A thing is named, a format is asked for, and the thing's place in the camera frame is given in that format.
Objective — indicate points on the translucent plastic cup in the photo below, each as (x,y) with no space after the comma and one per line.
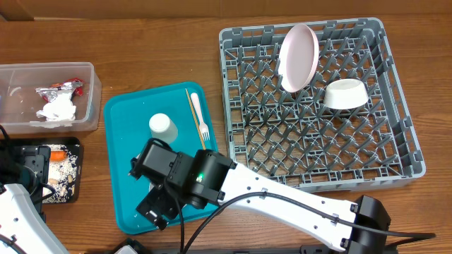
(163,128)

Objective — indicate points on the grey plastic dishwasher rack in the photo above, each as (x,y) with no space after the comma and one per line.
(294,138)

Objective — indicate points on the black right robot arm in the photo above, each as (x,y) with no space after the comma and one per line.
(209,177)

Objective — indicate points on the white plastic fork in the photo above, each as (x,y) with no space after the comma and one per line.
(203,128)

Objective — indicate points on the rice and peanut scraps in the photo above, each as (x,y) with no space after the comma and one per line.
(63,175)

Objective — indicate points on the wooden chopstick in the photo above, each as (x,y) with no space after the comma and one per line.
(195,119)

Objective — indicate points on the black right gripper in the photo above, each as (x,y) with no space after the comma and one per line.
(158,200)

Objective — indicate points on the foil wrapper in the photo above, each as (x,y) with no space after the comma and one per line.
(49,94)

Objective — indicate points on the clear plastic bin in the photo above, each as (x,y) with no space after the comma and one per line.
(20,101)

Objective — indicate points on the white bowl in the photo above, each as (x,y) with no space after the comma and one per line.
(345,94)

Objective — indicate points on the orange carrot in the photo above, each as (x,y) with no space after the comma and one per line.
(58,156)

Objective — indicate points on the red sauce packet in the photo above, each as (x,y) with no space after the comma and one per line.
(74,84)

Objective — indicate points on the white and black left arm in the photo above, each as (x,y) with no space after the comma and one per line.
(23,227)

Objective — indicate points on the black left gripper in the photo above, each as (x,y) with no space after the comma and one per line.
(37,159)

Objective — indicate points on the white napkin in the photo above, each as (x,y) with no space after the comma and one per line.
(59,109)

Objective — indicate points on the black waste tray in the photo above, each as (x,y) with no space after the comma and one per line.
(44,141)

